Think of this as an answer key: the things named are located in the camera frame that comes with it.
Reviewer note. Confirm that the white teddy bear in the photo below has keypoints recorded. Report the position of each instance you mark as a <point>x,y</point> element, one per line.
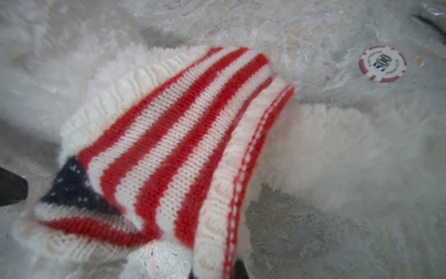
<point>390,161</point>

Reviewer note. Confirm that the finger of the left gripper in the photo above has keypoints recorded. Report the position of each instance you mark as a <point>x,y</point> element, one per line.
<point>13,188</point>

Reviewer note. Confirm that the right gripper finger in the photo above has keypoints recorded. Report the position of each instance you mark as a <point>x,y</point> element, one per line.
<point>239,270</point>

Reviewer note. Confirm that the red white striped sweater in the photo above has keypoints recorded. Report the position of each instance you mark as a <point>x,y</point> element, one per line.
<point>165,153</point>

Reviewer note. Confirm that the small silver metal object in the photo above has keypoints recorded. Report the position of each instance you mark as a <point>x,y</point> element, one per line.
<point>433,12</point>

